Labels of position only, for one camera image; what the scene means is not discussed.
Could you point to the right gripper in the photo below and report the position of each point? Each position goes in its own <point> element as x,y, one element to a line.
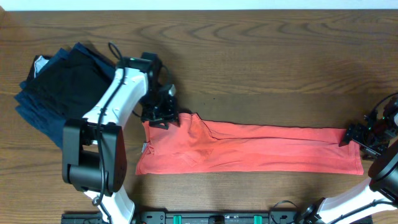
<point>355,132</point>

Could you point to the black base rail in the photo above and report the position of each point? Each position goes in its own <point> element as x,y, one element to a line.
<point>195,218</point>

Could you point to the black garment with white label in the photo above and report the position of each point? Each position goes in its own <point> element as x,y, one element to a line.
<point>38,63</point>

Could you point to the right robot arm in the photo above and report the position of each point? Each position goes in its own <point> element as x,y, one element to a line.
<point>377,193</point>

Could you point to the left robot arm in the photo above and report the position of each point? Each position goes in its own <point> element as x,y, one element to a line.
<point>94,155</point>

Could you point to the red printed t-shirt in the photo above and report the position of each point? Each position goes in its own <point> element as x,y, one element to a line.
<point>199,146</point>

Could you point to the black folded garment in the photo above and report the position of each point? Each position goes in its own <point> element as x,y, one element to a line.
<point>74,85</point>

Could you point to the navy folded garment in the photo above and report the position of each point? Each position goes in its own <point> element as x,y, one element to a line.
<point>41,117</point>

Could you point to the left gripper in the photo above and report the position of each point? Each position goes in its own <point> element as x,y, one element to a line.
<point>161,116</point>

